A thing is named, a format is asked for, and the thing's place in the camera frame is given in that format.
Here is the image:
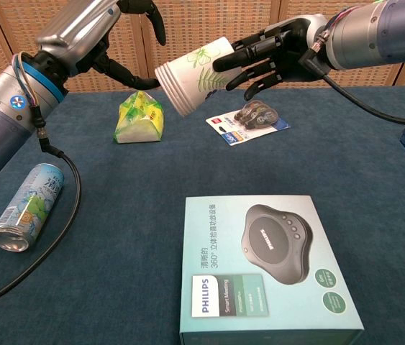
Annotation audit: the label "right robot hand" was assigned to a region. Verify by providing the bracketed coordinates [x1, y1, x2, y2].
[211, 13, 329, 102]

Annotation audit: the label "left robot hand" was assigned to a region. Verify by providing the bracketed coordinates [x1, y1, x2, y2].
[35, 0, 168, 91]

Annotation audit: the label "white paper cups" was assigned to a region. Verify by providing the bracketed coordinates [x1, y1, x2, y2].
[154, 35, 247, 118]

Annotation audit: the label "correction tape blister pack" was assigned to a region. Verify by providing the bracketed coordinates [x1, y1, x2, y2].
[205, 100, 292, 148]

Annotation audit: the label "green yellow tissue pack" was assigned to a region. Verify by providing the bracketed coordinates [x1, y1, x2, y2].
[112, 90, 165, 145]

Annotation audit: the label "blue felt table cover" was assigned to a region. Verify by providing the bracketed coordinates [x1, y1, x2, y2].
[0, 84, 405, 345]

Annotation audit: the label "light blue drink can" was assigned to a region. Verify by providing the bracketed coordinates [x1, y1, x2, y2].
[0, 162, 66, 254]

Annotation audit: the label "Philips speakerphone box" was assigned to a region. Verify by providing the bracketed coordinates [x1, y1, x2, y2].
[178, 195, 365, 345]

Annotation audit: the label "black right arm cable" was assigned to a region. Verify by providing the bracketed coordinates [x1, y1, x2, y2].
[299, 49, 405, 127]

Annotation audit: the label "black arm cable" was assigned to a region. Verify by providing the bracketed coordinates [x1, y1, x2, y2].
[299, 49, 405, 127]
[0, 103, 82, 311]

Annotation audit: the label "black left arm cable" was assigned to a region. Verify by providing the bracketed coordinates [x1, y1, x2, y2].
[0, 103, 82, 311]

